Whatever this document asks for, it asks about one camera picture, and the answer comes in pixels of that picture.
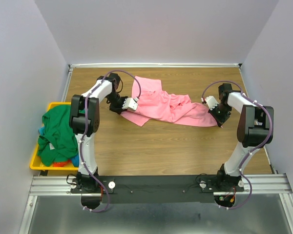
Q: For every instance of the green t shirt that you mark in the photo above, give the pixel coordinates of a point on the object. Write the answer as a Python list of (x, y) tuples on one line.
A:
[(57, 116)]

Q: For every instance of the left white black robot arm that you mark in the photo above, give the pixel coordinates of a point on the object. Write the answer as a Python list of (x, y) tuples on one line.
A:
[(84, 121)]

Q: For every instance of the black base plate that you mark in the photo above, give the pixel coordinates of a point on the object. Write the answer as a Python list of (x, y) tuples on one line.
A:
[(100, 192)]

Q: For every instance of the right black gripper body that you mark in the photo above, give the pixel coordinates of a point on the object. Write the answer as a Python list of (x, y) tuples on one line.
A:
[(220, 112)]

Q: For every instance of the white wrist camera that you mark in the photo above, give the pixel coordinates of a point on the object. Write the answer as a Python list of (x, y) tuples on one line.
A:
[(130, 104), (211, 102)]

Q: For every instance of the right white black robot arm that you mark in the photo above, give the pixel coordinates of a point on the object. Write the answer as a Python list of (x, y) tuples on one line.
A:
[(254, 131)]

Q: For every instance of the aluminium front rail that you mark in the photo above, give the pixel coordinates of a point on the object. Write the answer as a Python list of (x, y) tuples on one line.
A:
[(261, 184)]

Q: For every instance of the blue t shirt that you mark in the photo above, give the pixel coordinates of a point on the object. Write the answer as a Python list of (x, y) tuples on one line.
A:
[(57, 145)]

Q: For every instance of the orange t shirt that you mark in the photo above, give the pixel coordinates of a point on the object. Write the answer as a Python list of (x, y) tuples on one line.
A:
[(67, 163)]

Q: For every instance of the pink t shirt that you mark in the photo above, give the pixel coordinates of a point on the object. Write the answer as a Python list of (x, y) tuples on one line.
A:
[(155, 103)]

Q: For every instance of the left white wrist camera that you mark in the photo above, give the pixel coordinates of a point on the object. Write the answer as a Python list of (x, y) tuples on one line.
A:
[(130, 104)]

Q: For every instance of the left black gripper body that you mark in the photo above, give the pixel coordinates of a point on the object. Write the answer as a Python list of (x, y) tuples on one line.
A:
[(116, 102)]

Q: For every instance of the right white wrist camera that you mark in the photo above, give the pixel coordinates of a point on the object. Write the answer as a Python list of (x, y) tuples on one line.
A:
[(211, 102)]

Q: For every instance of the yellow plastic bin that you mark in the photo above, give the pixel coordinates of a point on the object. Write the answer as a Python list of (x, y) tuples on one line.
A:
[(36, 163)]

